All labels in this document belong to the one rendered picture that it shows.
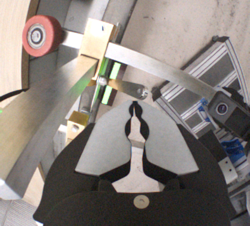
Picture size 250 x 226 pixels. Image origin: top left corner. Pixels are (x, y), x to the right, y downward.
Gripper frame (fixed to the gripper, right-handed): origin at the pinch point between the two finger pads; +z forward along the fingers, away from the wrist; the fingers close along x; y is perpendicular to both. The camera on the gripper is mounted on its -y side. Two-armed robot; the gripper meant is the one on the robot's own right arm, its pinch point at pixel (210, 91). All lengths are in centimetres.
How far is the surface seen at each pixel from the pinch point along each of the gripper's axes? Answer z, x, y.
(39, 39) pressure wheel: -8.3, -0.5, -40.8
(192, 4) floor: 83, 52, 14
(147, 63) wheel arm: -3.6, 0.2, -20.3
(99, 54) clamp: -4.7, -1.2, -29.6
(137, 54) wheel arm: -3.6, 1.0, -22.7
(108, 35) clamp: -4.6, 2.7, -28.9
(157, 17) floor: 83, 26, -9
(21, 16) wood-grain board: -7.7, 3.4, -47.1
